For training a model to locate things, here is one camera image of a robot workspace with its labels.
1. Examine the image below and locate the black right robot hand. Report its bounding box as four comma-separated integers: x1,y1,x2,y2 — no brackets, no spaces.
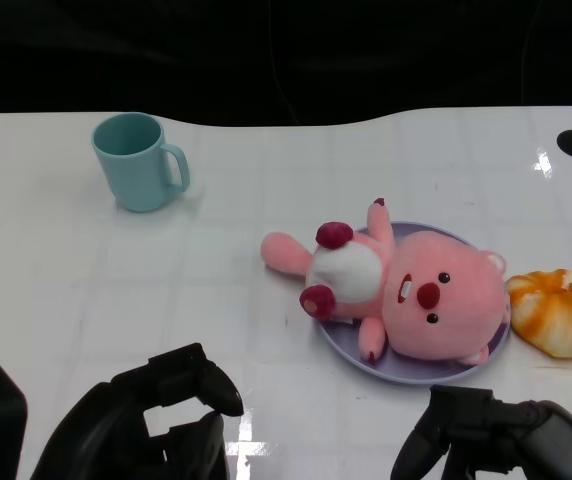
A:
389,383,572,480

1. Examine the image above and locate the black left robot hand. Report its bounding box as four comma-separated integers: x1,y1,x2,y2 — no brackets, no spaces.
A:
28,342,245,480

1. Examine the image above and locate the pink plush beaver doll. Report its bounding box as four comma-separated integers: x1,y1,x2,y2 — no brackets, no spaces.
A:
259,197,511,370

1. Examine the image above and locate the lavender plastic plate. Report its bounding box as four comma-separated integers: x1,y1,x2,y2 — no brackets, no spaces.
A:
313,220,512,385

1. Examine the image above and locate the orange white striped bun toy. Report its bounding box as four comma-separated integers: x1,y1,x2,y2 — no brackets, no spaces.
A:
504,268,572,360

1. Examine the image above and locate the teal plastic mug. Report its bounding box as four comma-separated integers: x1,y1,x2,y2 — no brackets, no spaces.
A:
90,112,191,214

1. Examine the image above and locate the thin black background cable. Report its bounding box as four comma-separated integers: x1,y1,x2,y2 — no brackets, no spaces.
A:
264,0,298,126

